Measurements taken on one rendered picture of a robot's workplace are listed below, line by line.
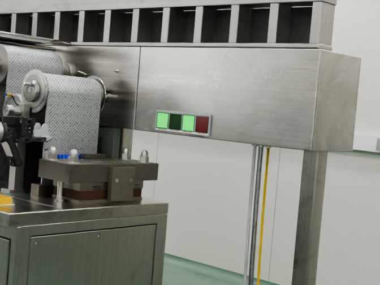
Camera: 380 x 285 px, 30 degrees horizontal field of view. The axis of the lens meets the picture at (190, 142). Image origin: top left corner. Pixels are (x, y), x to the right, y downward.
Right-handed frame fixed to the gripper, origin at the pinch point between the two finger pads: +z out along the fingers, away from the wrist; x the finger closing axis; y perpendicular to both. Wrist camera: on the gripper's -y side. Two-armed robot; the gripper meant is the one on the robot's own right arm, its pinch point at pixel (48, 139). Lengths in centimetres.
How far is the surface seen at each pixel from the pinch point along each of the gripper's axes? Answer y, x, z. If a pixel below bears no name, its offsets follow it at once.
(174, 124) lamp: 8.7, -29.7, 29.4
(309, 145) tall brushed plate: 7, -83, 30
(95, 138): 0.9, -0.2, 20.2
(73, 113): 9.1, -0.2, 9.6
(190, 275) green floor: -109, 141, 246
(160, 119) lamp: 9.9, -22.9, 29.4
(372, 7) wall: 86, 24, 263
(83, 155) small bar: -4.8, -5.9, 10.8
